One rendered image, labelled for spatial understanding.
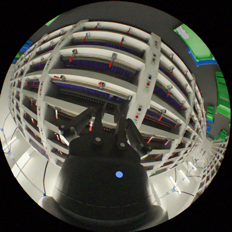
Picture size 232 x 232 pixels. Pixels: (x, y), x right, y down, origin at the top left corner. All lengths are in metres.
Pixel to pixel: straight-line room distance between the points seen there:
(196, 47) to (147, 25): 0.43
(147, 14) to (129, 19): 0.17
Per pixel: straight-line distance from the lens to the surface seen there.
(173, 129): 0.95
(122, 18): 0.82
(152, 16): 0.77
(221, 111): 1.08
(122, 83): 0.36
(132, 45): 0.58
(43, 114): 0.64
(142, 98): 0.38
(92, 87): 0.39
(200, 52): 0.82
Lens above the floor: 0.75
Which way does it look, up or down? 14 degrees up
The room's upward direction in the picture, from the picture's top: 161 degrees counter-clockwise
